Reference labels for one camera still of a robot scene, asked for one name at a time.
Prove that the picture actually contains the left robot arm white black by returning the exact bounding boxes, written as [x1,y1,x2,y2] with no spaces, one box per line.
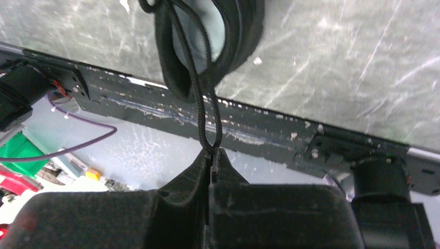
[1,59,90,132]

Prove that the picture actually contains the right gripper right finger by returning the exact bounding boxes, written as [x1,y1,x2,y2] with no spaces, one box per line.
[208,148,365,248]

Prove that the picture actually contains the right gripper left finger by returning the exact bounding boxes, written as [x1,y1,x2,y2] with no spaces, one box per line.
[1,150,211,248]

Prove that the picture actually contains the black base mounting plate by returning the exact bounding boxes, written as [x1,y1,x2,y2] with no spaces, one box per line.
[20,48,440,197]

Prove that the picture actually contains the black sneaker shoe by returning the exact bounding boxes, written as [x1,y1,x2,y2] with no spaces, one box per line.
[139,1,265,103]

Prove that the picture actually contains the green bin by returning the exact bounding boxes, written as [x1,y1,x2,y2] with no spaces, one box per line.
[1,133,49,178]

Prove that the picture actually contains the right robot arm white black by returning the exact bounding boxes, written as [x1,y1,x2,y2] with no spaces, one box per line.
[1,149,436,248]

